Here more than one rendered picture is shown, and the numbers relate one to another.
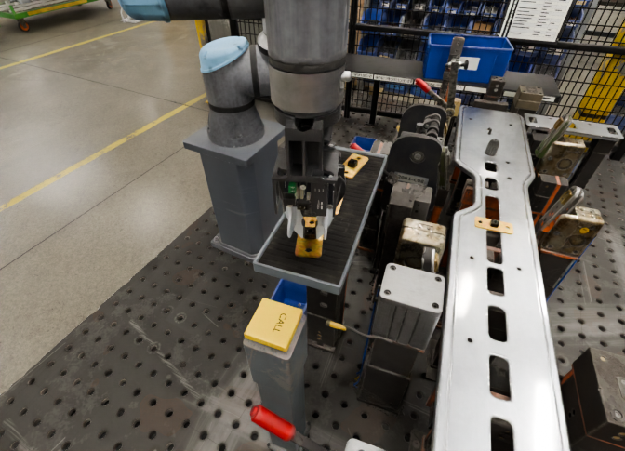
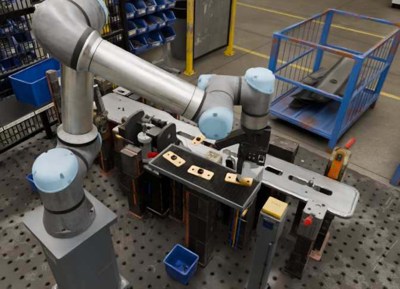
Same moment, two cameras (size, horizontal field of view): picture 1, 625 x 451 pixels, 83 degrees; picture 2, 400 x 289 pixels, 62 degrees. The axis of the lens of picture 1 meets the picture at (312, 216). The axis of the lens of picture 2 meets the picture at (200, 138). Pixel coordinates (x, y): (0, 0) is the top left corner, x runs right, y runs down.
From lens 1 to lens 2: 0.93 m
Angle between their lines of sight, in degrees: 59
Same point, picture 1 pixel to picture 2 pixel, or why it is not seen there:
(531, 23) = not seen: hidden behind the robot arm
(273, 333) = (281, 206)
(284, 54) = (267, 110)
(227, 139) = (89, 220)
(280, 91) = (263, 122)
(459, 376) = (272, 180)
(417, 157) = (169, 136)
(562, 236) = not seen: hidden behind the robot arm
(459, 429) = (292, 188)
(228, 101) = (81, 194)
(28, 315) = not seen: outside the picture
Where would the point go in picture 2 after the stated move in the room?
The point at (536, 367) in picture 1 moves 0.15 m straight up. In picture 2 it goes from (271, 160) to (277, 131)
